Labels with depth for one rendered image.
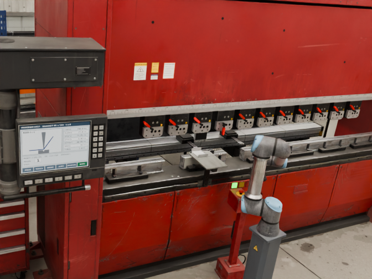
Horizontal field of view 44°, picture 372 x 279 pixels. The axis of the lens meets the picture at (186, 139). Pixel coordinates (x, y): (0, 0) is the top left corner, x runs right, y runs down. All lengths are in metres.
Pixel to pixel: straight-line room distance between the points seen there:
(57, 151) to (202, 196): 1.53
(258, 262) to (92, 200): 1.17
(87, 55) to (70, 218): 1.21
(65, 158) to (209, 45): 1.36
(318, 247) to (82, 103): 2.75
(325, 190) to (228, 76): 1.63
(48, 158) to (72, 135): 0.16
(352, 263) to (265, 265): 1.48
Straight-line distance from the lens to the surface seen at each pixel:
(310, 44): 3.85
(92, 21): 2.68
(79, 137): 2.44
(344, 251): 4.70
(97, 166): 2.54
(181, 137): 3.73
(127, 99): 3.11
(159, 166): 3.46
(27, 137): 2.38
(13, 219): 3.47
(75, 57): 2.32
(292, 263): 4.31
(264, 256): 3.20
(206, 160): 3.46
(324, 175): 4.40
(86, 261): 3.37
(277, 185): 4.06
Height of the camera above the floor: 2.47
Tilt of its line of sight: 23 degrees down
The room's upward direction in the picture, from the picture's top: 7 degrees clockwise
